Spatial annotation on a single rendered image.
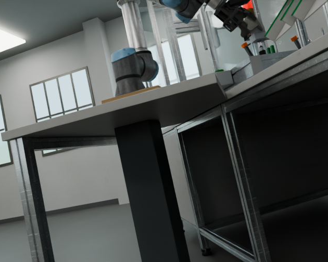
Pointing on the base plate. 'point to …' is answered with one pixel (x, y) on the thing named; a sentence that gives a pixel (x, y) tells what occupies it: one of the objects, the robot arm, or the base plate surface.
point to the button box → (225, 78)
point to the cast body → (257, 35)
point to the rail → (245, 70)
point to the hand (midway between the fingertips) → (257, 30)
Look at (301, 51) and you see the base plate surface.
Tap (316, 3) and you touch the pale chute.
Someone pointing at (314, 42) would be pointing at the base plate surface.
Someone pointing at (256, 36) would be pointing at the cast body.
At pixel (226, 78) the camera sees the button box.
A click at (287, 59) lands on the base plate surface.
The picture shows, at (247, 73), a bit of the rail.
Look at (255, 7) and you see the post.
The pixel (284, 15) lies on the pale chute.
